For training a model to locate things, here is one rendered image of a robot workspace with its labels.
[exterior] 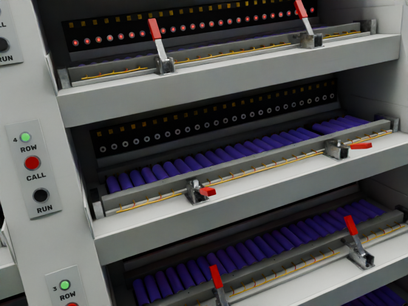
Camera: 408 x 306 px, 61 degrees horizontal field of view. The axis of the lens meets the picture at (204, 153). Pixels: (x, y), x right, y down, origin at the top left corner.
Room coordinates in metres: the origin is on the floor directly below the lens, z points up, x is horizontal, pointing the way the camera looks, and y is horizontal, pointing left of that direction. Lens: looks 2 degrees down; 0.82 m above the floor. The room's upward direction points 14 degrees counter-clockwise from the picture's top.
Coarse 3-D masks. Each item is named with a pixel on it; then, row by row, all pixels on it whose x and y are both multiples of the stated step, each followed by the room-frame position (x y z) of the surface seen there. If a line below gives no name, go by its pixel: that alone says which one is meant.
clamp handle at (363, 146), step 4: (340, 140) 0.60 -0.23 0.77; (336, 144) 0.60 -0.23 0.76; (340, 144) 0.60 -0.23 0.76; (352, 144) 0.56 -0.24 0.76; (356, 144) 0.55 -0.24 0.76; (360, 144) 0.54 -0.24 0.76; (364, 144) 0.54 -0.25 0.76; (368, 144) 0.53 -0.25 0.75; (344, 148) 0.58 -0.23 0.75; (348, 148) 0.57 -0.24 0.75; (352, 148) 0.56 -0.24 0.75; (356, 148) 0.55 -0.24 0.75; (360, 148) 0.55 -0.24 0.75; (364, 148) 0.54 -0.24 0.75; (368, 148) 0.53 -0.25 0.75
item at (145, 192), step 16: (352, 128) 0.66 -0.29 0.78; (368, 128) 0.66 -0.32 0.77; (384, 128) 0.68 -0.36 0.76; (304, 144) 0.62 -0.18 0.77; (320, 144) 0.63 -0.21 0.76; (240, 160) 0.59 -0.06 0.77; (256, 160) 0.59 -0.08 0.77; (272, 160) 0.60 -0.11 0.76; (176, 176) 0.56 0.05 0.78; (192, 176) 0.55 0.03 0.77; (208, 176) 0.56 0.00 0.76; (224, 176) 0.57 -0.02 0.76; (240, 176) 0.56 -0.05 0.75; (128, 192) 0.52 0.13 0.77; (144, 192) 0.53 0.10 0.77; (160, 192) 0.54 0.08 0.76; (112, 208) 0.52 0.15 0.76
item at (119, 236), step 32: (352, 96) 0.79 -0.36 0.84; (224, 128) 0.71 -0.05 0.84; (256, 128) 0.73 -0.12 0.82; (320, 160) 0.60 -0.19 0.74; (352, 160) 0.59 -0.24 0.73; (384, 160) 0.62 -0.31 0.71; (96, 192) 0.53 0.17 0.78; (224, 192) 0.54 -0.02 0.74; (256, 192) 0.54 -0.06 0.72; (288, 192) 0.56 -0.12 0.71; (320, 192) 0.59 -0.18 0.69; (96, 224) 0.50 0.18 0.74; (128, 224) 0.49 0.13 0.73; (160, 224) 0.49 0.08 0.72; (192, 224) 0.51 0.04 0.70; (224, 224) 0.53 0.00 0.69; (128, 256) 0.49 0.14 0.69
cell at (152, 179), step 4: (144, 168) 0.61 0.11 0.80; (148, 168) 0.61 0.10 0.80; (144, 172) 0.60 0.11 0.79; (148, 172) 0.59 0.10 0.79; (152, 172) 0.60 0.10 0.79; (144, 176) 0.59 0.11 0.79; (148, 176) 0.58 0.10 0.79; (152, 176) 0.58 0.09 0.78; (148, 180) 0.57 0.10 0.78; (152, 180) 0.56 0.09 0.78; (156, 180) 0.56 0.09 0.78
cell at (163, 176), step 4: (152, 168) 0.62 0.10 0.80; (156, 168) 0.61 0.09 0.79; (160, 168) 0.61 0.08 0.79; (156, 172) 0.60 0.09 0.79; (160, 172) 0.59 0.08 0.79; (164, 172) 0.59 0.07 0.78; (156, 176) 0.60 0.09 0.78; (160, 176) 0.58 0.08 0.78; (164, 176) 0.57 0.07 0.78; (168, 176) 0.58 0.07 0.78
